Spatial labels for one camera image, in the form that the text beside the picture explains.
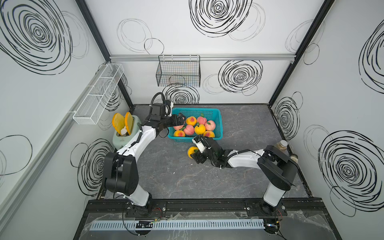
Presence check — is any yellow peach front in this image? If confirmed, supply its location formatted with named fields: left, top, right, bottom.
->
left=195, top=124, right=206, bottom=135

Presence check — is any yellow peach with leaf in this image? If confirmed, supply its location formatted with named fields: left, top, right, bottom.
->
left=188, top=147, right=199, bottom=159

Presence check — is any yellow peach red spot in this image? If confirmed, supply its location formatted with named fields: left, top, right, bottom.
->
left=186, top=116, right=197, bottom=127

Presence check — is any pink peach front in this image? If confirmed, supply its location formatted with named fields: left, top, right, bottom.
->
left=205, top=120, right=216, bottom=131

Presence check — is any pink peach with leaf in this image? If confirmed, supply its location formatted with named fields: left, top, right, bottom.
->
left=197, top=113, right=208, bottom=126

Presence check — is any teal plastic basket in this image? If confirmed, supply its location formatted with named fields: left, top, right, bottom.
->
left=168, top=108, right=223, bottom=142

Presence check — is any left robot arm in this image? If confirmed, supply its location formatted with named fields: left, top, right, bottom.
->
left=102, top=104, right=187, bottom=213

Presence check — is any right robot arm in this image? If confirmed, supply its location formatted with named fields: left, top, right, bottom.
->
left=189, top=135, right=299, bottom=216

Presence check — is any yellow toast slice right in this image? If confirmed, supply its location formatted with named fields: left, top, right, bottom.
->
left=125, top=112, right=134, bottom=135

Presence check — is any yellow toast slice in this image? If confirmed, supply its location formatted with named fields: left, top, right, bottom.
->
left=112, top=113, right=126, bottom=135
left=125, top=112, right=134, bottom=135

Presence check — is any yellow toast slice left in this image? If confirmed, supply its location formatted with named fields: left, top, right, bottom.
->
left=112, top=113, right=126, bottom=135

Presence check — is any mint green toaster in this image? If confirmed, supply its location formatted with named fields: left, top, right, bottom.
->
left=113, top=115, right=142, bottom=150

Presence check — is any small brown glass bottle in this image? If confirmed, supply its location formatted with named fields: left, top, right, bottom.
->
left=276, top=140, right=288, bottom=151

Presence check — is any pale beige glass bottle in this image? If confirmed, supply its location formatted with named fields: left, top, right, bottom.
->
left=290, top=154, right=299, bottom=163

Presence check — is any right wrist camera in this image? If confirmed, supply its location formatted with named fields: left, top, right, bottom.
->
left=195, top=143, right=206, bottom=154

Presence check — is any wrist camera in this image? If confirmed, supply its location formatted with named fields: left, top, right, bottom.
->
left=164, top=100, right=174, bottom=117
left=195, top=143, right=206, bottom=154

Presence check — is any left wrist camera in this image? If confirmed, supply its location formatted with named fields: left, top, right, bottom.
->
left=164, top=100, right=174, bottom=117

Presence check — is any black wire wall basket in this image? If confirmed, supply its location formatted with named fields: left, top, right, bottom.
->
left=156, top=55, right=201, bottom=88

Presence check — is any white wire wall shelf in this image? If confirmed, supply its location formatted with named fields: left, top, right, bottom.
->
left=73, top=63, right=124, bottom=125

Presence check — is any white slotted cable duct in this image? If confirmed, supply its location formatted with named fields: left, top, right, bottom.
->
left=89, top=219, right=266, bottom=231

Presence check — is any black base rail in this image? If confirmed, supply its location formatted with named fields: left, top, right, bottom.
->
left=83, top=198, right=326, bottom=218

